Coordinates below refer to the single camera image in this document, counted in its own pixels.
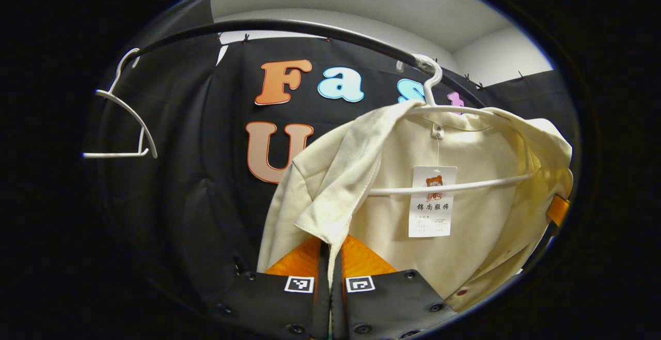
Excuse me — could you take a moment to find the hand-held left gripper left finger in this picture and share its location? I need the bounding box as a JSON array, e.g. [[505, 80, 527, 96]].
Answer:
[[204, 236, 331, 340]]

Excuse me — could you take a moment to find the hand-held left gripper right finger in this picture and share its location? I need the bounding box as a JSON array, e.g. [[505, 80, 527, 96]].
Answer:
[[330, 234, 458, 340]]

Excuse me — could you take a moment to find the cream shirt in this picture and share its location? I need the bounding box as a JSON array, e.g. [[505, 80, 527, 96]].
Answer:
[[257, 100, 574, 314]]

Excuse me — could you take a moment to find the white plastic hanger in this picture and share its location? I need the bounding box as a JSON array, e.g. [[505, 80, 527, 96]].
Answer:
[[82, 48, 158, 160], [368, 54, 540, 197]]

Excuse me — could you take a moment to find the white paper hang tag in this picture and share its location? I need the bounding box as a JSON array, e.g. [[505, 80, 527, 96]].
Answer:
[[408, 166, 458, 238]]

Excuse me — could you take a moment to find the black backdrop cloth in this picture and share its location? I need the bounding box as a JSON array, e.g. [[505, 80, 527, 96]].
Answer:
[[83, 0, 579, 299]]

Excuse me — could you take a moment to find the row of black clips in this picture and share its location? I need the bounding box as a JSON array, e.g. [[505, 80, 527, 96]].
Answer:
[[209, 0, 527, 92]]

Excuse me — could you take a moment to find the black clothes rail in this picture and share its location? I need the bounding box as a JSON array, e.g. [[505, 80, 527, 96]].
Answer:
[[124, 19, 486, 108]]

